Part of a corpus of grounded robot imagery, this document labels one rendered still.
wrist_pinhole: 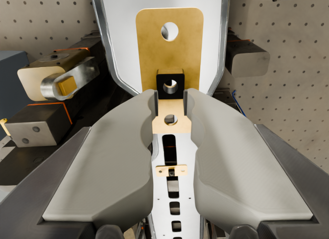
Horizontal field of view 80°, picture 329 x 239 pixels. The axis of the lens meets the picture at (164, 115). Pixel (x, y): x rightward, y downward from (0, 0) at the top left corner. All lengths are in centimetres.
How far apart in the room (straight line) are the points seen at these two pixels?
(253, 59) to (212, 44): 9
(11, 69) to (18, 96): 9
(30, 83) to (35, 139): 9
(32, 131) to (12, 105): 40
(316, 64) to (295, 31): 15
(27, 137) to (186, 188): 41
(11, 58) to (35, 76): 41
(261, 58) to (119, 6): 27
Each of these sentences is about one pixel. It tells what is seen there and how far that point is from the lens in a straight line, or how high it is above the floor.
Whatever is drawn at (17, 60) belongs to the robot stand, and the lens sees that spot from 80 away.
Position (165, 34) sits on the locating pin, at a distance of 34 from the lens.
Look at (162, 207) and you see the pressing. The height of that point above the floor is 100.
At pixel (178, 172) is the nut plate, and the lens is 55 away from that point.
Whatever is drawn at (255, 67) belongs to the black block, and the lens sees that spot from 43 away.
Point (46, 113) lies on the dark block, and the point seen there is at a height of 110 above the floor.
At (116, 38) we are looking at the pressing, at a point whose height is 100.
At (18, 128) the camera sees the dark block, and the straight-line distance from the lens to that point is 39.
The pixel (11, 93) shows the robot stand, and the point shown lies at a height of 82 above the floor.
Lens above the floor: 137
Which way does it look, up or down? 58 degrees down
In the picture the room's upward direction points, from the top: 178 degrees counter-clockwise
